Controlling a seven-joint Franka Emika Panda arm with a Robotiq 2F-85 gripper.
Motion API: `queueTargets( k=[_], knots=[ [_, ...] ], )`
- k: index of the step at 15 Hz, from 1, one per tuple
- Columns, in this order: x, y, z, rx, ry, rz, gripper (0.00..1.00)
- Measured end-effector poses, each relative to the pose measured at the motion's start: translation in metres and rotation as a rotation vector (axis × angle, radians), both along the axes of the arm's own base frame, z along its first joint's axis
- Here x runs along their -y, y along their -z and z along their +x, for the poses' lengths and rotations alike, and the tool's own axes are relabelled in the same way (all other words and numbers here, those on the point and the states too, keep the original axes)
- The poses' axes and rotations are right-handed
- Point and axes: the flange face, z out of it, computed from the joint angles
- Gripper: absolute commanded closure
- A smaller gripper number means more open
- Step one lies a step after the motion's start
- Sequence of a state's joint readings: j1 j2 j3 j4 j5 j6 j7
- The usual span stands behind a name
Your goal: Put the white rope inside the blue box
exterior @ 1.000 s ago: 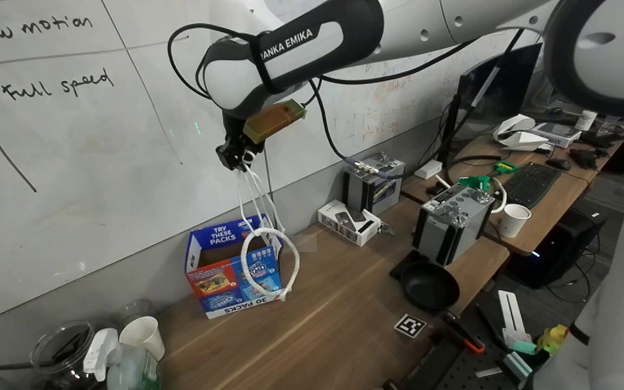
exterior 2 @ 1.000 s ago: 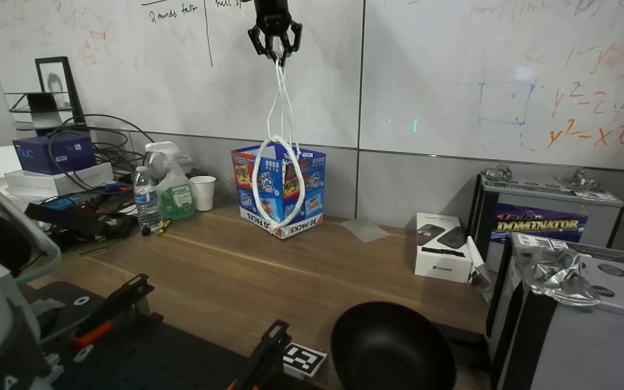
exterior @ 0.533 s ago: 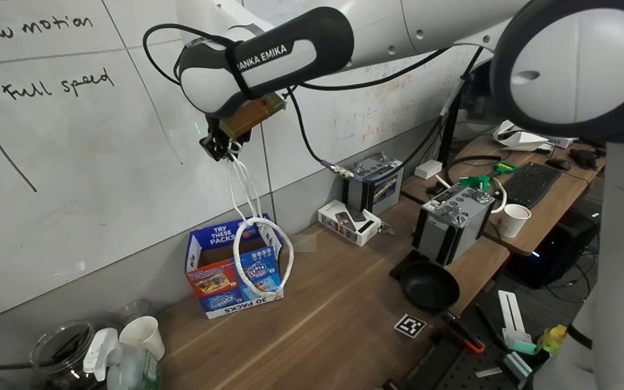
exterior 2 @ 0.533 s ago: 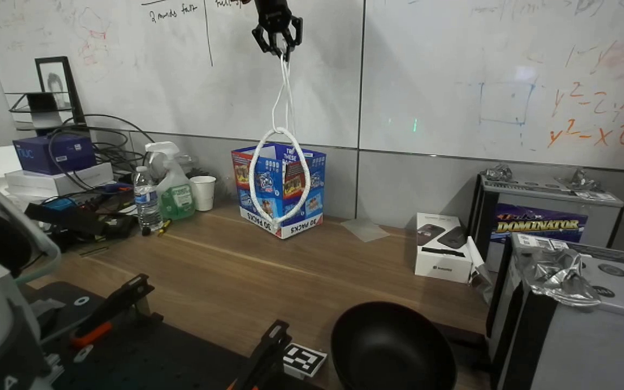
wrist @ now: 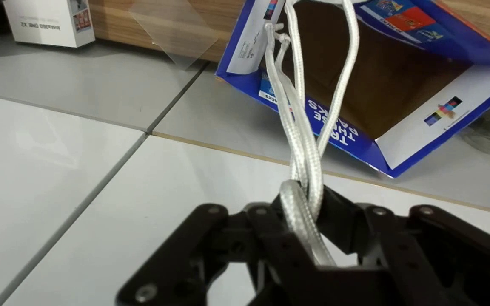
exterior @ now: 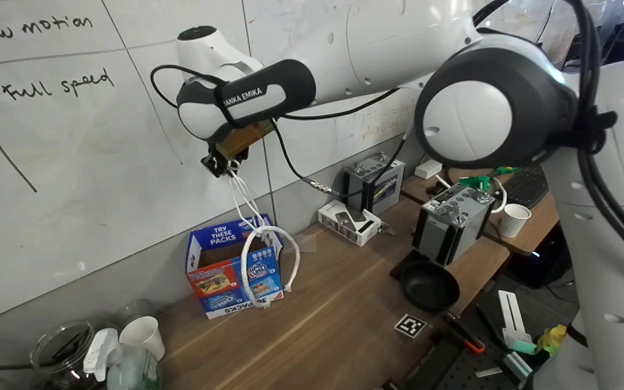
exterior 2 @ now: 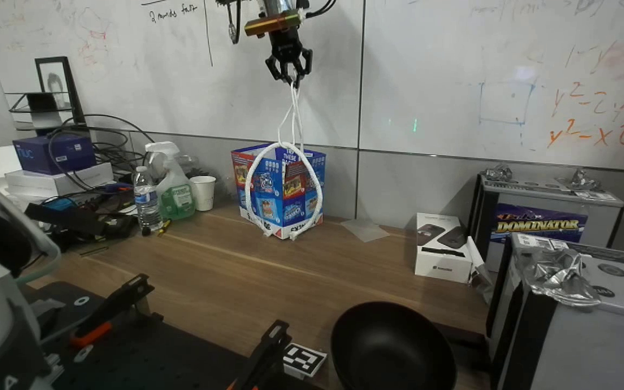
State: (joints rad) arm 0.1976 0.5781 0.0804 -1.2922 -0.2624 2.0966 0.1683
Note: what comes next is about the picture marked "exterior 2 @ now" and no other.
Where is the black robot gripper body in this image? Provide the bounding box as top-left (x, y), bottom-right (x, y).
top-left (244, 0), bottom-right (309, 61)

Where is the white rope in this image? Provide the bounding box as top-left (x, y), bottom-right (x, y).
top-left (243, 83), bottom-right (328, 243)

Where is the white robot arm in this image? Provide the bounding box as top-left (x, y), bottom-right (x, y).
top-left (0, 192), bottom-right (316, 390)

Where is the blue cardboard snack box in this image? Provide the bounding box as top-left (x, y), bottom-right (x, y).
top-left (233, 143), bottom-right (328, 240)

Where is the dark blue cardboard box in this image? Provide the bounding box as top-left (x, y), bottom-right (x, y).
top-left (13, 135), bottom-right (95, 175)

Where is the small white product box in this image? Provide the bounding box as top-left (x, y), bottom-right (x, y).
top-left (415, 213), bottom-right (484, 284)

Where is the white flat box stack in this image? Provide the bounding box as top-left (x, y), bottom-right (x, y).
top-left (5, 163), bottom-right (112, 199)

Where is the grey Dominator battery box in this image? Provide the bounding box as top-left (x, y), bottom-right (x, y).
top-left (468, 167), bottom-right (624, 274)

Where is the grey box with foil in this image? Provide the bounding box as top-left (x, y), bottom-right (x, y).
top-left (488, 234), bottom-right (624, 390)

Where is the white paper cup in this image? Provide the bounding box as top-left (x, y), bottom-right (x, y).
top-left (191, 175), bottom-right (217, 213)

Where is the green spray bottle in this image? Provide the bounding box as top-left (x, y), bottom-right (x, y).
top-left (145, 141), bottom-right (195, 221)

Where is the clear plastic water bottle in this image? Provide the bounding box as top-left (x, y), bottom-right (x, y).
top-left (135, 167), bottom-right (163, 237)

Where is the black white fiducial marker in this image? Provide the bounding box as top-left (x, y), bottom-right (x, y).
top-left (285, 342), bottom-right (328, 380)

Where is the black frying pan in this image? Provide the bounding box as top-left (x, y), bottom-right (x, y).
top-left (332, 301), bottom-right (457, 390)

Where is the black cable bundle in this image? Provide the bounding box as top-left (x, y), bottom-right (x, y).
top-left (44, 110), bottom-right (157, 192)

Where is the black picture frame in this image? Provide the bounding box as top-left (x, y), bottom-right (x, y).
top-left (35, 56), bottom-right (84, 123)

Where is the black clamp orange handle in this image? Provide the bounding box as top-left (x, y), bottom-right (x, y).
top-left (69, 274), bottom-right (153, 349)

